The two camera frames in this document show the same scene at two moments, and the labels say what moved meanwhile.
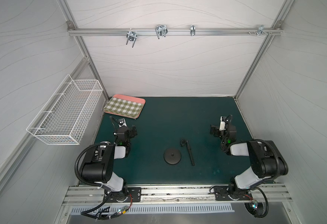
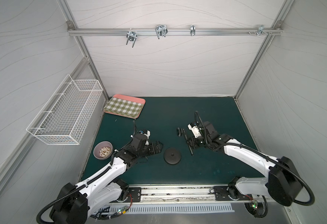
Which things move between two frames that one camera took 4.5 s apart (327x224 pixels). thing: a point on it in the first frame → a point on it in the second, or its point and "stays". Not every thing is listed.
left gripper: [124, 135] → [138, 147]
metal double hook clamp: [161, 30] stays
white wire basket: [65, 116] stays
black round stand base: [172, 156] stays
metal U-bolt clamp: [132, 36] stays
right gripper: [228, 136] → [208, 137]
